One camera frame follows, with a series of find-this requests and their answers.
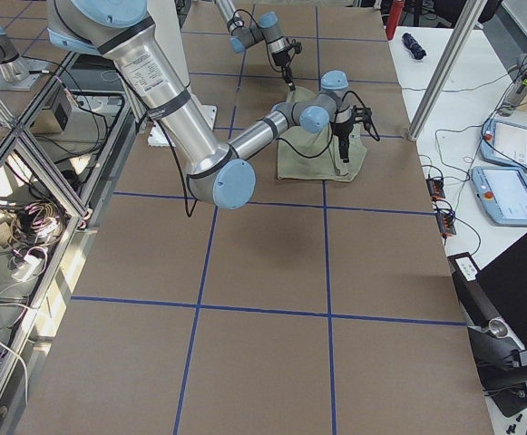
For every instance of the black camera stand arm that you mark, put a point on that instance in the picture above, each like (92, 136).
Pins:
(502, 369)

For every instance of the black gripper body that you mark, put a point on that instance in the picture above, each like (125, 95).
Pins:
(282, 59)
(343, 131)

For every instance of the aluminium frame post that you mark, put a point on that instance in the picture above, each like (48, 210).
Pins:
(459, 36)

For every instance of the orange black electronics box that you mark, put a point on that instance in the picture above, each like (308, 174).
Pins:
(445, 222)
(435, 188)

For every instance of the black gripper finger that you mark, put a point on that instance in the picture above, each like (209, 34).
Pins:
(343, 154)
(291, 85)

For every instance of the blue teach pendant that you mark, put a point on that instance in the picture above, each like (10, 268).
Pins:
(502, 193)
(504, 143)

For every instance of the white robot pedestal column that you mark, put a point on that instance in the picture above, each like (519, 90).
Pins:
(183, 118)

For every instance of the lower blue teach pendant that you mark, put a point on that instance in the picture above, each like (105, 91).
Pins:
(502, 193)

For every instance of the aluminium side frame rack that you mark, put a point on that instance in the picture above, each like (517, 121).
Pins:
(65, 125)

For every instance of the white power adapter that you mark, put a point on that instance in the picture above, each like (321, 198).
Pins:
(30, 267)

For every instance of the upper blue teach pendant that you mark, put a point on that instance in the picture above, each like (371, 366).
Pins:
(504, 143)

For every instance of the black box with label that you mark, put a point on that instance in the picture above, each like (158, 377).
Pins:
(470, 294)

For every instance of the olive green long-sleeve shirt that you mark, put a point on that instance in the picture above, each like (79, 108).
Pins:
(308, 156)

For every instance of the folded dark blue umbrella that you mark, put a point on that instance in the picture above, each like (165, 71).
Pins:
(413, 47)

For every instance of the lower orange black electronics box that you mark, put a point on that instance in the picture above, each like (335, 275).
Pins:
(445, 222)

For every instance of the upper orange black electronics box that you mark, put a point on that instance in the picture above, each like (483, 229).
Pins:
(435, 188)

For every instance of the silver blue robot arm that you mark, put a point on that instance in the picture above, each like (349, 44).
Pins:
(245, 31)
(216, 172)

